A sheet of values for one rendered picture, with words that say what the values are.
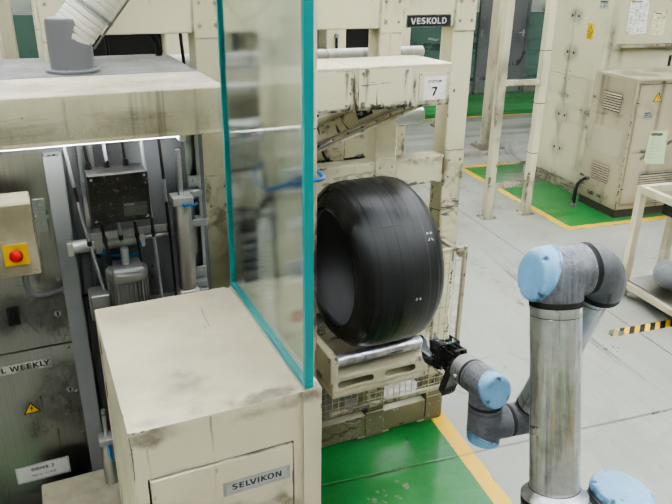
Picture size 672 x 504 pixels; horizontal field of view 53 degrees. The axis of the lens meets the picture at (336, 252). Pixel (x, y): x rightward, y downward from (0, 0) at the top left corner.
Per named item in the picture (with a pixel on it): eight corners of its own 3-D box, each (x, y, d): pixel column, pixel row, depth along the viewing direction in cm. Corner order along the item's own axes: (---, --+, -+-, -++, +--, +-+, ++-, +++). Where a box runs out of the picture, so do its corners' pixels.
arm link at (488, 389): (483, 415, 176) (485, 380, 173) (456, 394, 187) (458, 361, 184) (512, 408, 179) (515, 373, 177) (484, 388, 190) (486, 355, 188)
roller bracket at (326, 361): (330, 386, 215) (330, 359, 212) (286, 329, 249) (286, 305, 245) (339, 384, 217) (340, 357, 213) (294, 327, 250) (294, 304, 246)
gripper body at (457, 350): (449, 333, 202) (473, 348, 191) (449, 359, 204) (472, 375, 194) (427, 338, 199) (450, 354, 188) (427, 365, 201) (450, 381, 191)
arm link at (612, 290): (626, 227, 153) (529, 406, 197) (579, 231, 149) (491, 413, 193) (657, 261, 145) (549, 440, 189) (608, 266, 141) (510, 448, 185)
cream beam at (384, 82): (290, 117, 217) (290, 70, 211) (265, 104, 238) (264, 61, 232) (450, 105, 240) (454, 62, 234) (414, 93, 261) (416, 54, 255)
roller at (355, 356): (326, 363, 222) (332, 372, 219) (327, 352, 220) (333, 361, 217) (418, 342, 236) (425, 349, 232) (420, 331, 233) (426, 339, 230)
